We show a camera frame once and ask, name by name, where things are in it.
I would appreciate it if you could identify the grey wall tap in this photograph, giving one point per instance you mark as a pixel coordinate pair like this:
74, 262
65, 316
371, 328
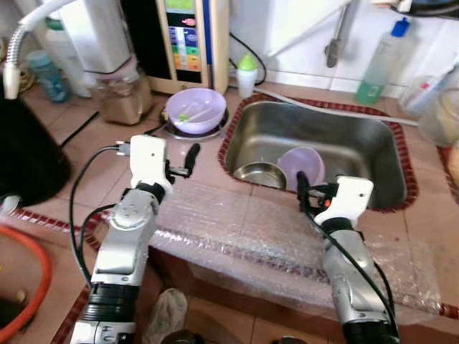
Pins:
333, 50

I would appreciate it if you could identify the crumpled grey cloth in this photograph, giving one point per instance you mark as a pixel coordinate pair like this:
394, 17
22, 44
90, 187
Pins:
165, 312

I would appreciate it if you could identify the round steel plate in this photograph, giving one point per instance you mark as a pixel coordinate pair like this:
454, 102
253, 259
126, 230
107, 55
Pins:
221, 131

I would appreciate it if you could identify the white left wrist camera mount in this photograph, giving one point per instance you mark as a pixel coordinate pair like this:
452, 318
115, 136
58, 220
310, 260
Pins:
149, 161

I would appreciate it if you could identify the stainless steel sink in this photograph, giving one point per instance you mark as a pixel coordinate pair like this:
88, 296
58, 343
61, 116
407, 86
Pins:
344, 136

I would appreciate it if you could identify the dark pan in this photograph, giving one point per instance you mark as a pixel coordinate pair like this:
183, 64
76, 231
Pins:
430, 6

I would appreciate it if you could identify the clear bottle green liquid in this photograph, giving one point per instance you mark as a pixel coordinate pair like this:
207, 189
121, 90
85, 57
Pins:
376, 72

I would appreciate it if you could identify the bag of bread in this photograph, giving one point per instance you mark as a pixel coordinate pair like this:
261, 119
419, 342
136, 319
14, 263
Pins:
453, 165

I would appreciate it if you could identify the clear plastic cup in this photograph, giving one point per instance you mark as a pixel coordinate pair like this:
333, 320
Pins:
412, 89

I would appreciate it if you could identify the beige water ionizer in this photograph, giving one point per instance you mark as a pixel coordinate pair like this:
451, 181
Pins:
215, 43

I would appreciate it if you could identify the white squeeze tube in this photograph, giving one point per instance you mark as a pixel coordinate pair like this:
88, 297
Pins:
437, 89

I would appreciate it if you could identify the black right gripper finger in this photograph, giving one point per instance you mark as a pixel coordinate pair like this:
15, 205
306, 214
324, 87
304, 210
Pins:
303, 188

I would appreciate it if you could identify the small white bottle green nozzle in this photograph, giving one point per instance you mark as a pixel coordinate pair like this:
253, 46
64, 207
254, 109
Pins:
247, 82

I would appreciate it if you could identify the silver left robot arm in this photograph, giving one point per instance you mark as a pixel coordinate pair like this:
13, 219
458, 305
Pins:
122, 244

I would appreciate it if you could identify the pale lavender plastic spoon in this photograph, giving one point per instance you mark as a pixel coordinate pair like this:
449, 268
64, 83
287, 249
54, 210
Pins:
197, 116

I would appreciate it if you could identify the dark robot right leg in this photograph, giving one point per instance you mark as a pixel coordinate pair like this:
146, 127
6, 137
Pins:
290, 340

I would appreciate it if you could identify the dark robot left leg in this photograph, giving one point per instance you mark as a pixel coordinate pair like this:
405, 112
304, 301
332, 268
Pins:
183, 338

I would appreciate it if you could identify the dark robot leg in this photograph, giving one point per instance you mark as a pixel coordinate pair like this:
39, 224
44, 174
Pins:
290, 340
183, 338

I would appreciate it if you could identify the teal plastic bottle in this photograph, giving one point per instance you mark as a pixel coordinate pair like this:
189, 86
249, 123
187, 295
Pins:
49, 82

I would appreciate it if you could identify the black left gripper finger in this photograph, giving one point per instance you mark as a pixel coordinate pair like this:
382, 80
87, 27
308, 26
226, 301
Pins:
192, 154

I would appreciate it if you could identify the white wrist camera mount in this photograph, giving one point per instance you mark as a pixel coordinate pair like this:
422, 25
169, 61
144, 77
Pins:
351, 195
149, 161

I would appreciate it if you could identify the wide glass jar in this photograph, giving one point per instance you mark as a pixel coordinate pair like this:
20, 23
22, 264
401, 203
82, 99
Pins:
441, 125

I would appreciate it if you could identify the black kitchen appliance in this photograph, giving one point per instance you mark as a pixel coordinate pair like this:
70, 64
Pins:
29, 150

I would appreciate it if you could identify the purple plastic bowl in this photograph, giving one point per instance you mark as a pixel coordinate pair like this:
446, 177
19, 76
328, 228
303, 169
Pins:
204, 100
305, 161

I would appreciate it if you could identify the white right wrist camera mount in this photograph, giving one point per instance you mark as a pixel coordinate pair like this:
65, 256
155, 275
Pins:
351, 195

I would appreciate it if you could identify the white plastic jug green lid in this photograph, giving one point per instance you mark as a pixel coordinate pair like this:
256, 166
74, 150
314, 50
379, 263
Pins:
68, 57

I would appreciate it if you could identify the clear bubble wrap sheet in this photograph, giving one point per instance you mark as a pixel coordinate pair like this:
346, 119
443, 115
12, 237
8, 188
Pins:
251, 236

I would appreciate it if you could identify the small steel bowl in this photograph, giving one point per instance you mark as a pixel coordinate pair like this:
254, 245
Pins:
258, 174

